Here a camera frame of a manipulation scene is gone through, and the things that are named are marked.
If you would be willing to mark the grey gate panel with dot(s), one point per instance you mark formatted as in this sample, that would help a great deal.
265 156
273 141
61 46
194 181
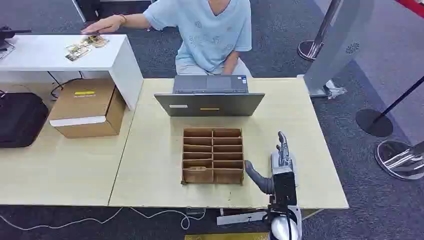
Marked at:
341 46

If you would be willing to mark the grey laptop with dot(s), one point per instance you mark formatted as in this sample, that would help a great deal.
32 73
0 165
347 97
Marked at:
208 104

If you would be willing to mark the black device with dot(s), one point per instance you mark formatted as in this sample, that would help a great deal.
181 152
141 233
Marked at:
6 34

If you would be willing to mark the cardboard box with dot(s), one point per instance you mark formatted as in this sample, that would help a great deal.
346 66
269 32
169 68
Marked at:
87 106

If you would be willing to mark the white desk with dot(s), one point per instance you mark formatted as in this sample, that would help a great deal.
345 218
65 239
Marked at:
49 53

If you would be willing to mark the white crumpled wrapper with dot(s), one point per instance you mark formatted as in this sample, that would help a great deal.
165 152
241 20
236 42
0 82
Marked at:
335 90

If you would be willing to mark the person's right hand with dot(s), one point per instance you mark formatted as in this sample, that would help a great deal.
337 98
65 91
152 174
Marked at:
102 26

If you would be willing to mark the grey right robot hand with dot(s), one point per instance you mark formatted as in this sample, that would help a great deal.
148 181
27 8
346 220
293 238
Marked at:
284 185

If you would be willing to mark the printed card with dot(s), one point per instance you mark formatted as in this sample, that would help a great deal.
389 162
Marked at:
78 52
197 168
96 41

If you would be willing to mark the black stanchion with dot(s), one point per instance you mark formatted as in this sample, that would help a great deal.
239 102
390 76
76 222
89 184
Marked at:
374 122

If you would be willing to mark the wooden card box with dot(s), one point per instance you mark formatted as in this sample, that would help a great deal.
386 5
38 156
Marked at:
212 157

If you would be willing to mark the person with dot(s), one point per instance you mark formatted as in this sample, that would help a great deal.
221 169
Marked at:
212 33

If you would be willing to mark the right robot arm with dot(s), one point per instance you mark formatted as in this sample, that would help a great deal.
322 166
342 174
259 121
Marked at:
281 228

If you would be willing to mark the black bag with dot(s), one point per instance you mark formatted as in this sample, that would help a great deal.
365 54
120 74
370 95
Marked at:
21 119

